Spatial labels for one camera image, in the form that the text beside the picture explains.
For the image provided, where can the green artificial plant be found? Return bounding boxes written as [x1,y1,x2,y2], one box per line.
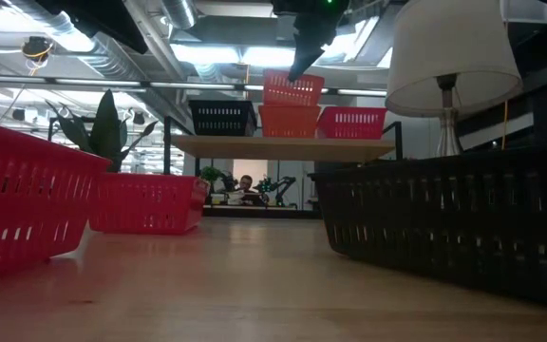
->
[45,88,160,175]

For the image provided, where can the red plastic basket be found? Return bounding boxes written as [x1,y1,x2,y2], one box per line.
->
[0,117,112,281]
[87,172,211,236]
[317,105,388,141]

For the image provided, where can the small green background plant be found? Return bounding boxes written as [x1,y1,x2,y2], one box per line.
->
[199,165,225,186]

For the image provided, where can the thin yellow cable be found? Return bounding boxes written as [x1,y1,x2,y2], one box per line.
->
[500,99,510,151]

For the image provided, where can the silver lamp base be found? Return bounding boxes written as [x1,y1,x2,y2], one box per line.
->
[434,73,464,158]

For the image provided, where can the white lamp shade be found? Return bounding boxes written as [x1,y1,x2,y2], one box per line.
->
[385,0,524,119]

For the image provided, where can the person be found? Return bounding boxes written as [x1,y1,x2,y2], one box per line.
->
[235,174,268,206]

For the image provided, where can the black round hanging device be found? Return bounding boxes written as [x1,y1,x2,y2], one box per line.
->
[20,36,56,63]

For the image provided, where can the orange plastic basket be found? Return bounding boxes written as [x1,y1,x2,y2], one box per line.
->
[262,69,326,107]
[257,104,323,140]

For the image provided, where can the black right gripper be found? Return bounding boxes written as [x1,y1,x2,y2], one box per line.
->
[271,0,350,82]

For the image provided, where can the wooden shelf with black legs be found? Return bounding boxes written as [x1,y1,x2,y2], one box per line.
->
[162,116,404,177]

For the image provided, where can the black plastic basket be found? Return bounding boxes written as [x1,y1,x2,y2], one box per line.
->
[187,99,258,138]
[308,144,547,313]

